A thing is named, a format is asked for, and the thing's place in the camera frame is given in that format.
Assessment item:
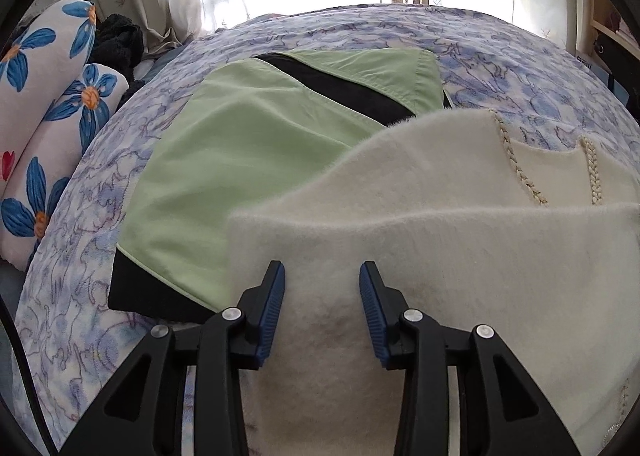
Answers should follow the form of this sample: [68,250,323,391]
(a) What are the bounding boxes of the black bag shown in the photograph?
[592,31,640,102]

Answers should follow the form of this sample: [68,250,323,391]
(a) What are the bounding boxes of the blue floral white pillow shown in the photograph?
[0,0,98,197]
[0,63,131,272]

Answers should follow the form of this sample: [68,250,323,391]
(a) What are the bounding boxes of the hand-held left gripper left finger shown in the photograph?
[60,260,287,456]

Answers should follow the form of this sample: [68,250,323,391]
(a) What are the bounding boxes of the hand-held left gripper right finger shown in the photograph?
[359,260,581,456]

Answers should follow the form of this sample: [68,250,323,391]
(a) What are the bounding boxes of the white cardboard box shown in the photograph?
[572,48,608,82]

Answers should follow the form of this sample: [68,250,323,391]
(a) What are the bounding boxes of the dark cloth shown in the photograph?
[90,13,146,87]

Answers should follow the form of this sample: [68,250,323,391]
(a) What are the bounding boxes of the white knit cardigan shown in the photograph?
[225,108,640,456]

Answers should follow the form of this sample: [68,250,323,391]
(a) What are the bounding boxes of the green and black garment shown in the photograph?
[107,47,451,324]

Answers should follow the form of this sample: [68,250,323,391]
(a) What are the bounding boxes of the cat print blanket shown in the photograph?
[10,3,640,456]

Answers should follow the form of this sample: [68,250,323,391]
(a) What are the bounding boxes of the wooden shelf unit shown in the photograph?
[590,0,640,52]

